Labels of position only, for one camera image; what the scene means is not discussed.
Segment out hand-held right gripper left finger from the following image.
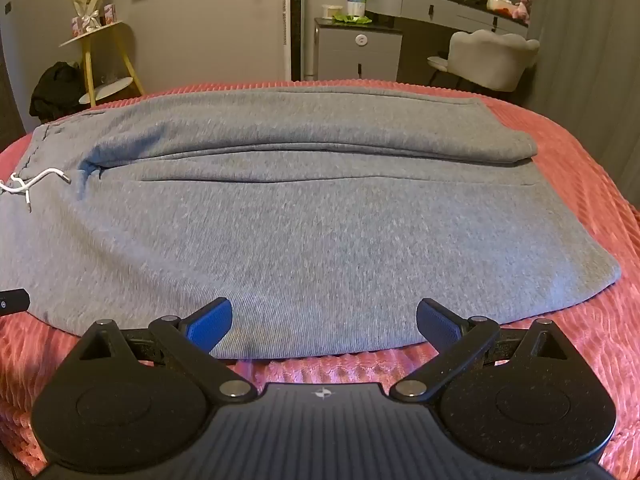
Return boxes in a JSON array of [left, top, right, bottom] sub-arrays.
[[65, 297, 253, 404]]

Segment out grey sweat pants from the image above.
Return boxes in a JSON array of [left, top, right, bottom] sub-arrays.
[[0, 86, 622, 361]]

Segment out white shell-back chair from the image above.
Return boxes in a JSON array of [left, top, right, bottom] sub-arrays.
[[427, 29, 541, 94]]

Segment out yellow side table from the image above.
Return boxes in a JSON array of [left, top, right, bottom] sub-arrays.
[[59, 20, 141, 107]]

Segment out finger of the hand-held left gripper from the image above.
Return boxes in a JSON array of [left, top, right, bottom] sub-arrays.
[[0, 287, 31, 317]]

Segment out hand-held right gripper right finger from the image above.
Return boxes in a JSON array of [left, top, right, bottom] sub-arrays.
[[390, 298, 583, 404]]

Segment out grey bedside cabinet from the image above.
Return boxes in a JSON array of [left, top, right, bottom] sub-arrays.
[[314, 16, 404, 82]]

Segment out black bag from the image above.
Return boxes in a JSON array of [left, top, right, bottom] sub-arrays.
[[29, 61, 87, 121]]

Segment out pink ribbed blanket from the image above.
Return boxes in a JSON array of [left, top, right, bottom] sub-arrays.
[[0, 77, 640, 480]]

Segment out grey vanity dresser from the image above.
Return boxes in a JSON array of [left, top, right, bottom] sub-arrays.
[[366, 0, 532, 85]]

